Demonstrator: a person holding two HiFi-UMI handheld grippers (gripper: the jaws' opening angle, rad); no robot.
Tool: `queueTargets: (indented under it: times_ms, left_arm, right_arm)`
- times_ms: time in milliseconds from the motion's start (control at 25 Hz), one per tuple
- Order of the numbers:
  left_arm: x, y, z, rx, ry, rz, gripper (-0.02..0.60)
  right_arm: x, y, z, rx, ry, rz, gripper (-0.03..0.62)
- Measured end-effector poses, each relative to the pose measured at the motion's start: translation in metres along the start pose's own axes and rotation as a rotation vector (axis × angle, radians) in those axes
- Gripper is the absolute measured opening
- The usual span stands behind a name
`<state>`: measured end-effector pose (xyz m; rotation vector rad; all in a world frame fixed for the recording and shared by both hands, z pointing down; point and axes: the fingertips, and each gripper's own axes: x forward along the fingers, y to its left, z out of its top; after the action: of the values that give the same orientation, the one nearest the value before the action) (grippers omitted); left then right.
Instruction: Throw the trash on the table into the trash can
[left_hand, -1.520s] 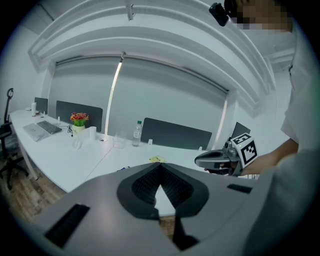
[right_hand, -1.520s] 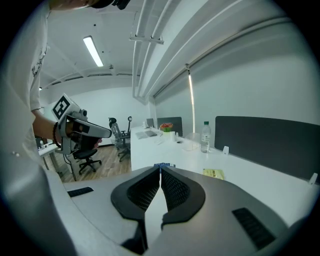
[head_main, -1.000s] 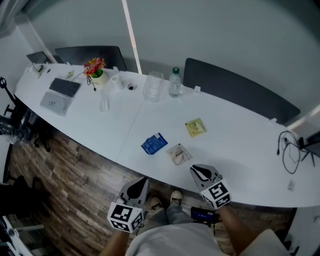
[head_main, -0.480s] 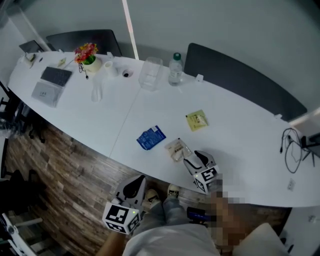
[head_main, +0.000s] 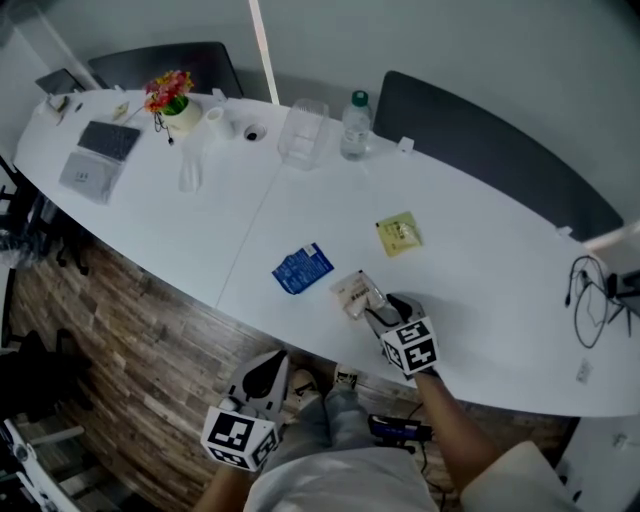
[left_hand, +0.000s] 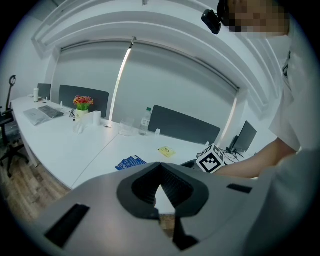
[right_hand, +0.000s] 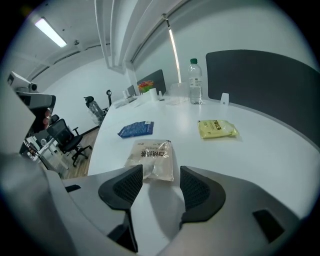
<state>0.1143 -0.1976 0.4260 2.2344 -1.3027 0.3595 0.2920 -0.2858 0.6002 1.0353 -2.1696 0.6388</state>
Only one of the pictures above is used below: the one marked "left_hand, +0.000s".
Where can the clear plastic container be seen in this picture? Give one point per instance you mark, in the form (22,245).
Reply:
(126,127)

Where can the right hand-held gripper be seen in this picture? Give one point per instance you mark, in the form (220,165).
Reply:
(210,160)

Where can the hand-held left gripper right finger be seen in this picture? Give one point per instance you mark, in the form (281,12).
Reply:
(225,212)

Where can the white pot with colourful flowers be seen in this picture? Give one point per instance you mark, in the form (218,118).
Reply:
(82,107)

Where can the black keyboard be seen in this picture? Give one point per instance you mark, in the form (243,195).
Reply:
(51,112)

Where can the long dark grey partition panel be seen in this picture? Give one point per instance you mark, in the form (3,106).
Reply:
(182,125)

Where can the white desk leg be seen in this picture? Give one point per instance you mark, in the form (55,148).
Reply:
(32,155)

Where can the person's pale shirt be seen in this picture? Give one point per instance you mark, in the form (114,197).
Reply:
(300,100)

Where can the dark grey desk partition panel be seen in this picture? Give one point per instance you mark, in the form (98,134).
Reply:
(85,97)

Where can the small dark grey partition panel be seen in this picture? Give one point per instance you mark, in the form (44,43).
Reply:
(44,91)

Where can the silver laptop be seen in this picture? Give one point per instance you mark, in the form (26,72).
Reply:
(35,117)

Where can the clear crumpled plastic bag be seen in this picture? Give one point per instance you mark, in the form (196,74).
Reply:
(82,126)

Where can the clear plastic water bottle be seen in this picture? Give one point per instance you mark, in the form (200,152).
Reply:
(145,122)

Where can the person's head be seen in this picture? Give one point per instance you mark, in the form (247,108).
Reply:
(255,17)

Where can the blue packet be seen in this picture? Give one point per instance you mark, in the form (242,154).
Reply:
(130,162)

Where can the black head camera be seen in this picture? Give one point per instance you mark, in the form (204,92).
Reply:
(212,21)

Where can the person's right forearm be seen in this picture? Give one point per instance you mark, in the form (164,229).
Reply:
(250,165)

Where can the white paper roll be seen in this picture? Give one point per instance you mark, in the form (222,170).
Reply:
(97,118)

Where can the yellow packet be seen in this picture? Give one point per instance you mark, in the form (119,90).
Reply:
(166,152)

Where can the white tumbler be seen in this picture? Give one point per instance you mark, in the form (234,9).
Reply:
(36,95)

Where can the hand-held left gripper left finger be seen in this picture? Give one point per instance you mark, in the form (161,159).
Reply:
(100,200)

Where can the black monitor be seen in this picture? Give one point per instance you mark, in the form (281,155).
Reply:
(247,136)

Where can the grey roller blind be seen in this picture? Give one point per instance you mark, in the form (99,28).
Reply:
(85,65)
(175,82)

